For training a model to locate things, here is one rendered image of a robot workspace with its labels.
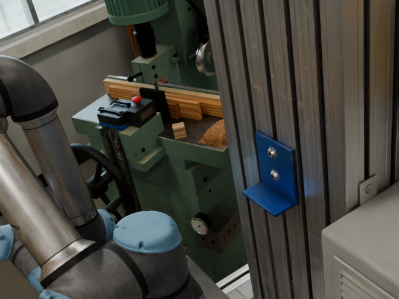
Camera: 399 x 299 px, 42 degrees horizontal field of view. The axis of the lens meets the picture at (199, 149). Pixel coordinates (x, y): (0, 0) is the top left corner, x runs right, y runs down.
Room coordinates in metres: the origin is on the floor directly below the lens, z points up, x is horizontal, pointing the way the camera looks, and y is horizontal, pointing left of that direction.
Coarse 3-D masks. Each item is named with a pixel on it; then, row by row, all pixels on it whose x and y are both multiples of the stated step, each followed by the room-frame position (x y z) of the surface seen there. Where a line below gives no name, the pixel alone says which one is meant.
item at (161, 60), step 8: (160, 48) 1.56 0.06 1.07; (168, 48) 1.54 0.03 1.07; (152, 56) 1.50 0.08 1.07; (160, 56) 1.50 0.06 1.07; (168, 56) 1.52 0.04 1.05; (136, 64) 1.48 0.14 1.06; (144, 64) 1.46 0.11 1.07; (152, 64) 1.47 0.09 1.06; (160, 64) 1.49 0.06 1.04; (168, 64) 1.52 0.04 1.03; (136, 72) 1.49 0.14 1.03; (144, 72) 1.47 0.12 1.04; (152, 72) 1.46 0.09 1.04; (160, 72) 1.49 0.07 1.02; (168, 72) 1.51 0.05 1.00; (136, 80) 1.50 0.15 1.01; (144, 80) 1.47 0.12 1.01; (152, 80) 1.46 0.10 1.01
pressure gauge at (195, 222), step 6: (198, 216) 1.18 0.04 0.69; (204, 216) 1.18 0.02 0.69; (192, 222) 1.19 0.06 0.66; (198, 222) 1.17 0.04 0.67; (204, 222) 1.16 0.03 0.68; (210, 222) 1.17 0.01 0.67; (198, 228) 1.18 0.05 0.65; (204, 228) 1.16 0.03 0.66; (210, 228) 1.16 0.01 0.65; (204, 234) 1.16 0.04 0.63
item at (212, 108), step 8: (112, 88) 1.63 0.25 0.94; (120, 88) 1.61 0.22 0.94; (128, 88) 1.60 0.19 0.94; (136, 88) 1.59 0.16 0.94; (112, 96) 1.64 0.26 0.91; (120, 96) 1.62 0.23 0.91; (128, 96) 1.59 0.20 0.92; (184, 96) 1.46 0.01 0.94; (200, 104) 1.39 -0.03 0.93; (208, 104) 1.37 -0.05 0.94; (216, 104) 1.36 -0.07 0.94; (208, 112) 1.38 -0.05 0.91; (216, 112) 1.36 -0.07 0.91
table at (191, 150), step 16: (80, 112) 1.58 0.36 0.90; (96, 112) 1.55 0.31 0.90; (80, 128) 1.54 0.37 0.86; (192, 128) 1.32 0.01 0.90; (208, 128) 1.30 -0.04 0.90; (160, 144) 1.31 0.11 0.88; (176, 144) 1.27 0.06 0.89; (192, 144) 1.23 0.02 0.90; (128, 160) 1.27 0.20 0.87; (144, 160) 1.25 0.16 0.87; (192, 160) 1.24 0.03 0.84; (208, 160) 1.20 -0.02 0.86; (224, 160) 1.17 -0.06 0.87
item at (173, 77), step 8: (200, 0) 1.59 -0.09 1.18; (200, 8) 1.59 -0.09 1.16; (192, 64) 1.64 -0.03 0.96; (176, 72) 1.69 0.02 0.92; (184, 72) 1.67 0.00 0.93; (192, 72) 1.65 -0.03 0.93; (176, 80) 1.70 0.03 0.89; (184, 80) 1.67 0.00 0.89; (192, 80) 1.65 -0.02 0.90; (200, 80) 1.63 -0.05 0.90; (208, 80) 1.61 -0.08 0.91; (216, 80) 1.58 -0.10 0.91; (208, 88) 1.61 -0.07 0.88; (216, 88) 1.59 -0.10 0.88
